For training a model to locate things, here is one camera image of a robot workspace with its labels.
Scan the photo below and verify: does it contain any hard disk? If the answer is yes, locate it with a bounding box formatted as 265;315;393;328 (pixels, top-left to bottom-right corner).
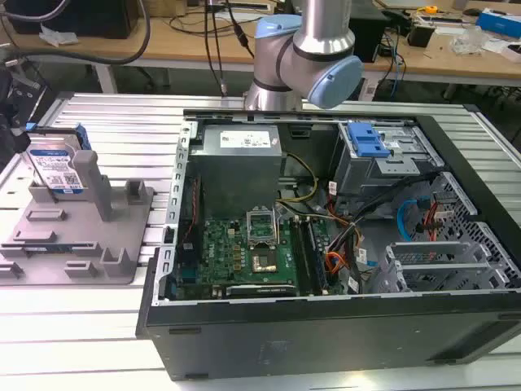
24;123;92;195

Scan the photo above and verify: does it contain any blue disk bay latch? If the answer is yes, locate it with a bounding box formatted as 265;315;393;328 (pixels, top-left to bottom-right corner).
347;121;392;159

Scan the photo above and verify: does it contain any grey metal disk bay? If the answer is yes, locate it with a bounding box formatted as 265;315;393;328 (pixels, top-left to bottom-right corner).
333;121;445;197

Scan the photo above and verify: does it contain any black box on desk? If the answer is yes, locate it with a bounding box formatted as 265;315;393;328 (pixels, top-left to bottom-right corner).
7;0;140;40

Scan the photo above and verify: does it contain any grey parts rack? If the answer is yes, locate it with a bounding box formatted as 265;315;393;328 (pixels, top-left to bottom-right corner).
0;149;156;287

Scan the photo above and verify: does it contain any wooden desk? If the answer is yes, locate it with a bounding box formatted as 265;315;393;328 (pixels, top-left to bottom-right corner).
0;7;521;87

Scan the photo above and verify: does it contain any grey power supply unit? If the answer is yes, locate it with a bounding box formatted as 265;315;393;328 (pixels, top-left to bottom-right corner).
190;124;282;220

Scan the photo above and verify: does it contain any green motherboard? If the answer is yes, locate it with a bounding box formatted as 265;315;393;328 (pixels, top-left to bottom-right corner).
173;214;339;301

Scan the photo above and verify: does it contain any metal socket cover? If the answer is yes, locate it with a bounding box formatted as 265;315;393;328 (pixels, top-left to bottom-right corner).
245;209;278;250

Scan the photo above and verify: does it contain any CPU socket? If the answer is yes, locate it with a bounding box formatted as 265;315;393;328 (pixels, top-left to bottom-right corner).
249;250;280;274

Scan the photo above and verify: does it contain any black graphics card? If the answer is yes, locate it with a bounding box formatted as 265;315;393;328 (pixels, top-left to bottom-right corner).
225;283;299;299

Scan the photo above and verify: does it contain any black RAM slot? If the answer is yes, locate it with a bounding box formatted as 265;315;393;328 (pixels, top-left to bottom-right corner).
290;217;313;297
304;217;331;295

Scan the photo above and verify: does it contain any black computer tower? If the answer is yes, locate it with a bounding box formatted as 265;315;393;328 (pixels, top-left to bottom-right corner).
348;0;388;64

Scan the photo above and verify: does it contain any black open PC case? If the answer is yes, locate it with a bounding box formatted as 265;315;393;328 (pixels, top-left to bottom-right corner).
135;106;521;382

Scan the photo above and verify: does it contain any small black device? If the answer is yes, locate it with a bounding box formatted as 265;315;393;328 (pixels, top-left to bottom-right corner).
406;23;435;47

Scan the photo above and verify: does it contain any blue cardboard box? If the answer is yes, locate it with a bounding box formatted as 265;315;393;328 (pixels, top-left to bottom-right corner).
475;7;521;38

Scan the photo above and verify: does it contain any thick grey hose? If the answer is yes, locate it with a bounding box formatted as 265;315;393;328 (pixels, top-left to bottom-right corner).
0;0;152;67

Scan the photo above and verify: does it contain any black hanging cable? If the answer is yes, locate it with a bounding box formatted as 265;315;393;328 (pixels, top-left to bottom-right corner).
203;0;256;98

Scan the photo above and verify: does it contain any yellow black wire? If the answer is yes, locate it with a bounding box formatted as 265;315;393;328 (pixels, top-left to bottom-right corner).
276;152;319;204

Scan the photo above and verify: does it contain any orange wire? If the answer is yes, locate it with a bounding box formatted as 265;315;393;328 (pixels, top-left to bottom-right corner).
325;252;348;283

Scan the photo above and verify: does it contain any blue cable under desk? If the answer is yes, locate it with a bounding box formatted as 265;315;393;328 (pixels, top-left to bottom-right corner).
382;32;409;97

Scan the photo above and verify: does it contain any blue wire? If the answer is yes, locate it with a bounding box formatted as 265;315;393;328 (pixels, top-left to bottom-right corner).
396;196;431;246

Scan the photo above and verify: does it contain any red wire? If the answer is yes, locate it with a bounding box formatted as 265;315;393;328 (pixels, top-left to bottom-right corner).
422;193;442;242

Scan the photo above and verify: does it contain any silver expansion slot bracket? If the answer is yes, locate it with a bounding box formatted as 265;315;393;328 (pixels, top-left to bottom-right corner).
385;239;478;261
395;261;491;292

